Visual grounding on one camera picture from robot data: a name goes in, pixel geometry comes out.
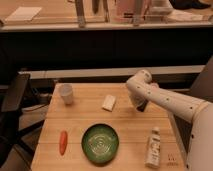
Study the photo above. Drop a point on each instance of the black eraser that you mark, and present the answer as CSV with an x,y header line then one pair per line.
x,y
142,106

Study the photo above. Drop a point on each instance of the orange carrot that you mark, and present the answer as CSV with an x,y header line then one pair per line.
x,y
63,142

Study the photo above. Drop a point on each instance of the white sponge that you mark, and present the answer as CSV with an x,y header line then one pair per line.
x,y
109,102

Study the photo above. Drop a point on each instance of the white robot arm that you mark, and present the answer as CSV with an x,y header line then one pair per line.
x,y
198,112

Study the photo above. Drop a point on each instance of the green round plate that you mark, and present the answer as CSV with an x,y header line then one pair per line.
x,y
100,143

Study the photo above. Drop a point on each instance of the white plastic bottle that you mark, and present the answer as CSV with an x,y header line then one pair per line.
x,y
153,149

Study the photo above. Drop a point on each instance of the white paper sheet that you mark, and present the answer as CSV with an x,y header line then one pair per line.
x,y
23,14

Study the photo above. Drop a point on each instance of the white paper cup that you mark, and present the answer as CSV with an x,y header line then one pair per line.
x,y
66,93

